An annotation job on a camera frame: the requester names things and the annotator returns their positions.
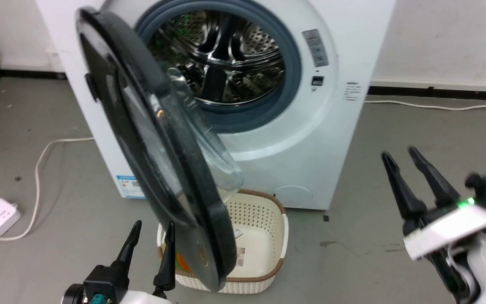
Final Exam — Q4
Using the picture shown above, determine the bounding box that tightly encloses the grey instruction sticker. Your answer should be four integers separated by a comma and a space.
302, 28, 329, 68

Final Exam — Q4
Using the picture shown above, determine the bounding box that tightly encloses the orange item in basket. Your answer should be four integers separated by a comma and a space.
175, 251, 191, 273

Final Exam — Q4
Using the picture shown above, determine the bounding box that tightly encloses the white power strip cable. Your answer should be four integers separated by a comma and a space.
0, 137, 96, 242

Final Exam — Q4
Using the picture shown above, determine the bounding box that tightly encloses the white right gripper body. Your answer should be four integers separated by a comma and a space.
402, 198, 486, 261

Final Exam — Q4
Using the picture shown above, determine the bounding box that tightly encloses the black round washing machine door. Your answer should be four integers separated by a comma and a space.
76, 6, 244, 293

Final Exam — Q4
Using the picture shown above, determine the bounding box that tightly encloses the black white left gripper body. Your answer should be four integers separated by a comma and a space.
63, 262, 174, 304

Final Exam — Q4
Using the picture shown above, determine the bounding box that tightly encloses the blue energy label sticker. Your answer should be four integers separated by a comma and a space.
115, 175, 146, 199

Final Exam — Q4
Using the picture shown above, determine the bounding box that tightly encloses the cream perforated laundry basket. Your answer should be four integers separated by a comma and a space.
157, 189, 289, 295

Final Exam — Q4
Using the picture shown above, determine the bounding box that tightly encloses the white front-load washing machine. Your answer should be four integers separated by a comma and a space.
36, 0, 396, 211

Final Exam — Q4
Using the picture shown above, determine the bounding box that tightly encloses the thin white floor cable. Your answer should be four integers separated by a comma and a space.
364, 99, 486, 111

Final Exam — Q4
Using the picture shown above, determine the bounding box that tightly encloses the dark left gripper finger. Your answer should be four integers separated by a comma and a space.
116, 220, 143, 268
153, 221, 177, 293

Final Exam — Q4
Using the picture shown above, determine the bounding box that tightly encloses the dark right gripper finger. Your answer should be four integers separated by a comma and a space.
381, 152, 429, 220
408, 146, 461, 208

